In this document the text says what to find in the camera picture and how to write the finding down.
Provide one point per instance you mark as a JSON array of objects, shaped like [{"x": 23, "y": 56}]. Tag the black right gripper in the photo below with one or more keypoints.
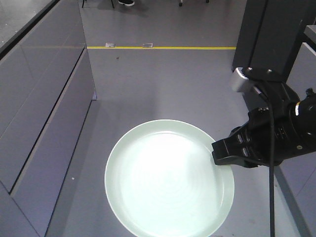
[{"x": 269, "y": 137}]

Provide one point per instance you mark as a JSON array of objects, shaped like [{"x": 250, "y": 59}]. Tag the light green round plate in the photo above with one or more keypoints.
[{"x": 161, "y": 181}]

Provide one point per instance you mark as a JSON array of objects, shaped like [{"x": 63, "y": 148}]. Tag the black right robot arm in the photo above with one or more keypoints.
[{"x": 304, "y": 120}]

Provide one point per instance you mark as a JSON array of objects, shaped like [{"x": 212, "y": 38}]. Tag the black shoe with white sole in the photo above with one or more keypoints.
[{"x": 127, "y": 3}]

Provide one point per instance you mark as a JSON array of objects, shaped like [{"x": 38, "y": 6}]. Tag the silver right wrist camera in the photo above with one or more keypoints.
[{"x": 240, "y": 82}]

